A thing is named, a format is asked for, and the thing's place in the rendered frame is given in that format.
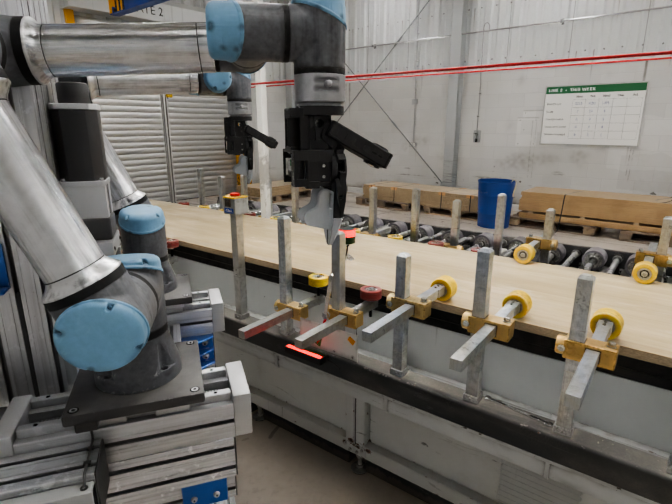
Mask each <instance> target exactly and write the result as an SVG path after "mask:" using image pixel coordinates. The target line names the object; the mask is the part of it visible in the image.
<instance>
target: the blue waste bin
mask: <svg viewBox="0 0 672 504"><path fill-rule="evenodd" d="M515 183H516V180H511V179H499V178H484V179H478V211H477V212H478V218H477V225H478V226H480V227H483V228H489V229H495V219H496V208H497V198H498V195H499V194H501V193H504V194H506V195H507V200H506V210H505V220H504V229H505V228H508V227H509V220H510V214H511V208H512V202H513V197H514V192H515V189H516V186H517V183H516V186H515Z"/></svg>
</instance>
